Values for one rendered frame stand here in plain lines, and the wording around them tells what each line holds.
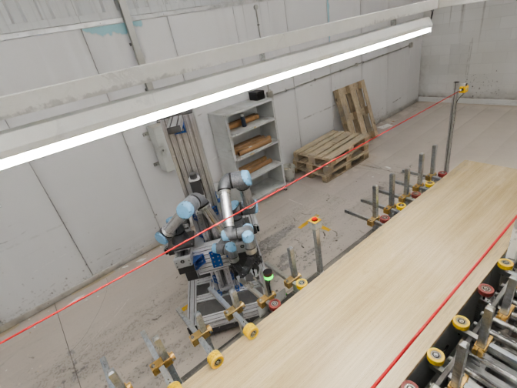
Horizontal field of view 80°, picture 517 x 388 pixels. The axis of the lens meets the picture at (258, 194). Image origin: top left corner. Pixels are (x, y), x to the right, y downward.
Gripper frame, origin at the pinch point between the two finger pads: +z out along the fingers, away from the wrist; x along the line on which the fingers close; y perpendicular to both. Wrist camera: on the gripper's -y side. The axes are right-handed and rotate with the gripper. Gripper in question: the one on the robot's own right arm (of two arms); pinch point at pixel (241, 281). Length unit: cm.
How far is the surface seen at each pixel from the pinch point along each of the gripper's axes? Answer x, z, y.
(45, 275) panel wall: 136, 47, 230
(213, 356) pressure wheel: 51, -16, -50
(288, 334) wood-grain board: 9, -9, -65
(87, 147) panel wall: 36, -77, 236
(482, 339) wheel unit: -57, -12, -139
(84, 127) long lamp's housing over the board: 65, -153, -67
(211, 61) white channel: 19, -161, -64
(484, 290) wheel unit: -93, -10, -127
